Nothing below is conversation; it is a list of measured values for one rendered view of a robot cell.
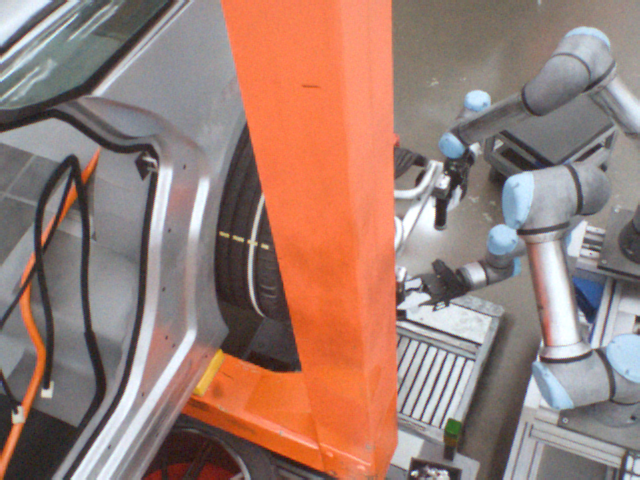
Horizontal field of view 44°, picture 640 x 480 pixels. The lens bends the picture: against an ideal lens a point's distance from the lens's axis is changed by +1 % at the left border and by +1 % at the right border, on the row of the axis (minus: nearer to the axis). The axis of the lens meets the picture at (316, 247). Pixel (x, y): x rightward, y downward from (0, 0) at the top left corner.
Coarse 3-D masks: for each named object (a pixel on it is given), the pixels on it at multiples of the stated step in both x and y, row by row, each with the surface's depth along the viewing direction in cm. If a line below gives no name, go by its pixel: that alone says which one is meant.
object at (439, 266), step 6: (438, 258) 208; (432, 264) 208; (438, 264) 207; (444, 264) 208; (438, 270) 207; (444, 270) 206; (450, 270) 212; (444, 276) 208; (450, 276) 209; (456, 276) 213; (450, 282) 212; (456, 282) 213
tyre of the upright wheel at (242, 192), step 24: (240, 144) 205; (240, 168) 203; (240, 192) 203; (240, 216) 203; (264, 216) 201; (216, 240) 208; (240, 240) 204; (264, 240) 201; (216, 264) 212; (240, 264) 207; (264, 264) 203; (216, 288) 219; (240, 288) 213; (264, 288) 208; (264, 312) 221; (288, 312) 222
